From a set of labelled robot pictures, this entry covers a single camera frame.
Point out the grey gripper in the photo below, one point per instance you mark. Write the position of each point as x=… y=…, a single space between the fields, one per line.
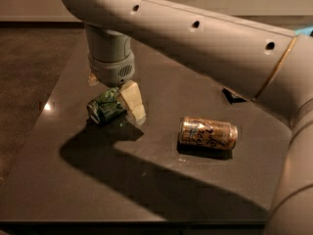
x=112 y=71

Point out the green soda can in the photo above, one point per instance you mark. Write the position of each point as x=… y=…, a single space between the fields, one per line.
x=105 y=107

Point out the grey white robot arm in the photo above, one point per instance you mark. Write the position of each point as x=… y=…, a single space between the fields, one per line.
x=270 y=66

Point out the gold brown soda can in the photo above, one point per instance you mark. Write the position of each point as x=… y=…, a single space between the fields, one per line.
x=207 y=133

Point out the black snack bar wrapper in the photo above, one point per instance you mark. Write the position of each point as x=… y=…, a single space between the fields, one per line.
x=231 y=97

